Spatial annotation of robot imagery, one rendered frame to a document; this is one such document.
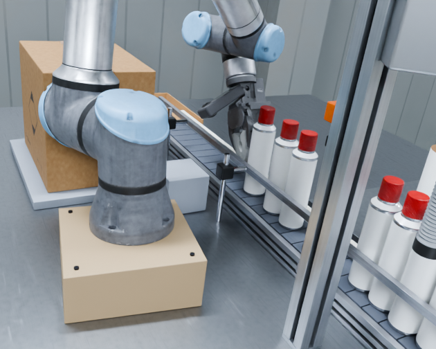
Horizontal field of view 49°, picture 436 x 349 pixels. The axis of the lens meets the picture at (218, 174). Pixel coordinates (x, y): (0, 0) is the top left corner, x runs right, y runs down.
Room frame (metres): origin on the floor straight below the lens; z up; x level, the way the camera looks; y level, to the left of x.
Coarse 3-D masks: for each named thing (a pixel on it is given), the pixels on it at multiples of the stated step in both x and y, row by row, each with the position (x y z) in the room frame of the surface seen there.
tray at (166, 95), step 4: (156, 96) 1.72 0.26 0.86; (164, 96) 1.73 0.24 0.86; (168, 96) 1.72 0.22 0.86; (168, 100) 1.72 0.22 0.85; (172, 100) 1.69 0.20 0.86; (176, 100) 1.66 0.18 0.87; (172, 104) 1.69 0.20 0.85; (176, 104) 1.66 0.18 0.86; (180, 104) 1.63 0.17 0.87; (180, 108) 1.63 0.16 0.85; (184, 108) 1.60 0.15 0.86; (172, 112) 1.63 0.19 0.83; (188, 112) 1.57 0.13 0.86; (192, 112) 1.55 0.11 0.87; (176, 116) 1.59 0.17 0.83; (192, 116) 1.54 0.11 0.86; (196, 116) 1.52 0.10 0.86; (200, 120) 1.50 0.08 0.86
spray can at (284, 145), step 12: (288, 120) 0.92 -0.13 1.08; (288, 132) 0.90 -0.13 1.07; (276, 144) 0.91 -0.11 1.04; (288, 144) 0.90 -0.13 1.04; (276, 156) 0.90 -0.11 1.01; (288, 156) 0.89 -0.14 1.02; (276, 168) 0.90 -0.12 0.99; (288, 168) 0.90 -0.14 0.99; (276, 180) 0.90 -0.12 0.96; (264, 204) 0.91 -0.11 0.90; (276, 204) 0.89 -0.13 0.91
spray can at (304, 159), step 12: (312, 132) 0.87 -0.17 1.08; (300, 144) 0.86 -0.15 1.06; (312, 144) 0.85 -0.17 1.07; (300, 156) 0.85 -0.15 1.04; (312, 156) 0.85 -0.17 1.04; (300, 168) 0.84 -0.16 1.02; (312, 168) 0.85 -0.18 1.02; (288, 180) 0.86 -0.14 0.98; (300, 180) 0.84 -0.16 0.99; (312, 180) 0.86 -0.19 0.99; (288, 192) 0.85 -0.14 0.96; (300, 192) 0.84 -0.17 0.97; (288, 216) 0.85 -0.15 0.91; (288, 228) 0.84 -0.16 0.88; (300, 228) 0.85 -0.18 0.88
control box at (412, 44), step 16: (400, 0) 0.54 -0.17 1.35; (416, 0) 0.52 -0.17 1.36; (432, 0) 0.52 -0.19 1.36; (400, 16) 0.52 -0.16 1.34; (416, 16) 0.52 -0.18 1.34; (432, 16) 0.52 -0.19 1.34; (400, 32) 0.52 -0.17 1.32; (416, 32) 0.52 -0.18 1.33; (432, 32) 0.52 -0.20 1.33; (384, 48) 0.55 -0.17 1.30; (400, 48) 0.52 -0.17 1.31; (416, 48) 0.52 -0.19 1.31; (432, 48) 0.52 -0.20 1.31; (400, 64) 0.52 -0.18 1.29; (416, 64) 0.52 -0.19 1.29; (432, 64) 0.51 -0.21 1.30
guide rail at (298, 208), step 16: (160, 96) 1.38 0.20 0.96; (176, 112) 1.26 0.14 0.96; (192, 128) 1.18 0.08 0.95; (240, 160) 0.98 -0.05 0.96; (256, 176) 0.92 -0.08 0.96; (272, 192) 0.86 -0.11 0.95; (304, 208) 0.79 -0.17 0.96; (352, 256) 0.66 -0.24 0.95; (384, 272) 0.62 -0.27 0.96; (400, 288) 0.58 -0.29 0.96; (416, 304) 0.55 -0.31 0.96; (432, 320) 0.53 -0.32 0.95
